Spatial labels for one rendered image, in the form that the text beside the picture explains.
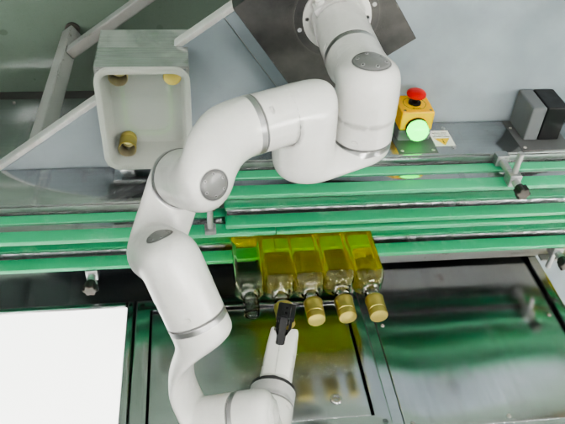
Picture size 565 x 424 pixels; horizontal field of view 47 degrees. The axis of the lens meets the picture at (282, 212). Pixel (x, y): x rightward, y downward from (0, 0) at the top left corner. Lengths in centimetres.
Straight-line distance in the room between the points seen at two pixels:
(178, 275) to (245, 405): 22
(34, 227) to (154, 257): 55
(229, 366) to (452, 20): 80
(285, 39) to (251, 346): 59
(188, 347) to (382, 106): 44
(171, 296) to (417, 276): 81
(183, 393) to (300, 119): 42
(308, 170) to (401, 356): 56
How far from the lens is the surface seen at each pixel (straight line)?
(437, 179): 134
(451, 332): 146
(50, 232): 134
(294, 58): 126
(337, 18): 112
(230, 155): 84
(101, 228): 133
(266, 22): 122
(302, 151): 93
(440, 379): 137
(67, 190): 141
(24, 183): 145
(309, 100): 91
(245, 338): 133
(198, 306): 87
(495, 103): 152
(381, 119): 98
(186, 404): 99
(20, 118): 208
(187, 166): 82
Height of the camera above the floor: 192
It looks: 49 degrees down
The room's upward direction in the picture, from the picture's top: 169 degrees clockwise
